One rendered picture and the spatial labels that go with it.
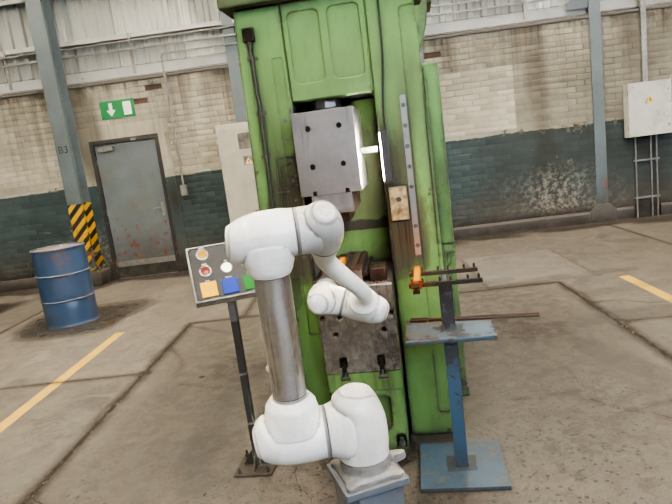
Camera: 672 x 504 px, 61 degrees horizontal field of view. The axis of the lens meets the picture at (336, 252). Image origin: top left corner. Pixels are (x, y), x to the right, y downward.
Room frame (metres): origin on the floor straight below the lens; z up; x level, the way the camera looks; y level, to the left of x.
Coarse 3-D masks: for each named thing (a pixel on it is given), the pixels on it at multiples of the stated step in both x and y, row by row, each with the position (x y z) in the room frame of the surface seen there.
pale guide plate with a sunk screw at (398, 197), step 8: (392, 192) 2.86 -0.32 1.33; (400, 192) 2.86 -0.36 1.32; (392, 200) 2.86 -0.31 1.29; (400, 200) 2.86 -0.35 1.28; (392, 208) 2.86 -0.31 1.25; (400, 208) 2.86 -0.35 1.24; (408, 208) 2.86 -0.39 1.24; (392, 216) 2.87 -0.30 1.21; (400, 216) 2.86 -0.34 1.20; (408, 216) 2.85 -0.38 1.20
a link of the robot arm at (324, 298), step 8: (312, 288) 2.00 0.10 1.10; (320, 288) 1.97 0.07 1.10; (328, 288) 1.99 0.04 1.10; (336, 288) 2.00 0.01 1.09; (344, 288) 2.02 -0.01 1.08; (312, 296) 1.95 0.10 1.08; (320, 296) 1.94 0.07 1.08; (328, 296) 1.95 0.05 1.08; (336, 296) 1.97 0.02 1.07; (344, 296) 1.98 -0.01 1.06; (312, 304) 1.94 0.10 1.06; (320, 304) 1.93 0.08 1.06; (328, 304) 1.93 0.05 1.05; (336, 304) 1.97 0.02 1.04; (320, 312) 1.94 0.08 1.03; (328, 312) 1.95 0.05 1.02; (336, 312) 1.98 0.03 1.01
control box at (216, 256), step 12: (192, 252) 2.72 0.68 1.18; (216, 252) 2.74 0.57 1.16; (192, 264) 2.68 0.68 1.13; (204, 264) 2.69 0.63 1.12; (216, 264) 2.70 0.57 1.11; (240, 264) 2.73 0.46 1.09; (192, 276) 2.65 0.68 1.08; (204, 276) 2.66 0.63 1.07; (216, 276) 2.67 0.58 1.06; (228, 276) 2.68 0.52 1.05; (240, 276) 2.69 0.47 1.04; (240, 288) 2.66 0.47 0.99; (204, 300) 2.60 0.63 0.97; (216, 300) 2.62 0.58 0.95; (228, 300) 2.67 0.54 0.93
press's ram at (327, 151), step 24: (312, 120) 2.79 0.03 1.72; (336, 120) 2.78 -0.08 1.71; (360, 120) 3.17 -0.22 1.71; (312, 144) 2.79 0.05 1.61; (336, 144) 2.78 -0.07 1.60; (360, 144) 2.98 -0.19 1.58; (312, 168) 2.80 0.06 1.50; (336, 168) 2.78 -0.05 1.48; (360, 168) 2.81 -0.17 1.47; (312, 192) 2.80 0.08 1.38; (336, 192) 2.78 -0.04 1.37
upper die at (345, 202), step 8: (352, 192) 2.79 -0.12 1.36; (312, 200) 2.80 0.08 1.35; (320, 200) 2.79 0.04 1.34; (328, 200) 2.79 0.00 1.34; (336, 200) 2.78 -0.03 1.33; (344, 200) 2.78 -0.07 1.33; (352, 200) 2.77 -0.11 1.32; (360, 200) 3.17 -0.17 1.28; (344, 208) 2.78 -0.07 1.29; (352, 208) 2.77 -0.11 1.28
